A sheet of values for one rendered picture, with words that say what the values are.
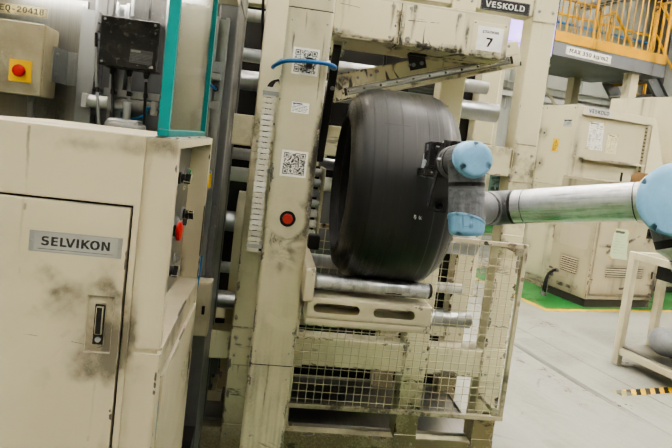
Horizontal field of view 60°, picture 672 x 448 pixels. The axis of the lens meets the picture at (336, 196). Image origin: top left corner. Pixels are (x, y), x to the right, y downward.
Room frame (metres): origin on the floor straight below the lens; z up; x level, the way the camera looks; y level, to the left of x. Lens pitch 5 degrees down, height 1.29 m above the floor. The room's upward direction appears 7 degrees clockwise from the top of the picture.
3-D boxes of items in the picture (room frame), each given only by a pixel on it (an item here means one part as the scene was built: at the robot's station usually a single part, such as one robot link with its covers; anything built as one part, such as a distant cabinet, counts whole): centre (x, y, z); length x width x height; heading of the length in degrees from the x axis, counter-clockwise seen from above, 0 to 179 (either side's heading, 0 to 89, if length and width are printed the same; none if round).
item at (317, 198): (2.14, 0.15, 1.05); 0.20 x 0.15 x 0.30; 97
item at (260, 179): (1.70, 0.22, 1.19); 0.05 x 0.04 x 0.48; 7
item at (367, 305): (1.65, -0.13, 0.83); 0.36 x 0.09 x 0.06; 97
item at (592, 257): (6.01, -2.84, 0.62); 0.91 x 0.58 x 1.25; 112
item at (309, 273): (1.77, 0.06, 0.90); 0.40 x 0.03 x 0.10; 7
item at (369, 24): (2.10, -0.20, 1.71); 0.61 x 0.25 x 0.15; 97
